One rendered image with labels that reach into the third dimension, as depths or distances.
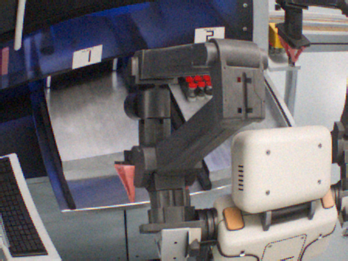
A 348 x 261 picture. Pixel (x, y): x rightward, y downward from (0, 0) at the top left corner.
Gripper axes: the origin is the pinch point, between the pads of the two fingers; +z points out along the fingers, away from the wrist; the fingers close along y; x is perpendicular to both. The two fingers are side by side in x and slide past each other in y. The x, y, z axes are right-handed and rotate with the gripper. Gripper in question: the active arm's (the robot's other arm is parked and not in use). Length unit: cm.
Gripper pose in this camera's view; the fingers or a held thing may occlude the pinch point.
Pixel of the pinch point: (292, 57)
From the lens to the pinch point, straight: 218.9
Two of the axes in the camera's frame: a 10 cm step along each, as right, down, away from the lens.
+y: -5.2, -6.3, 5.8
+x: -8.5, 3.3, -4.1
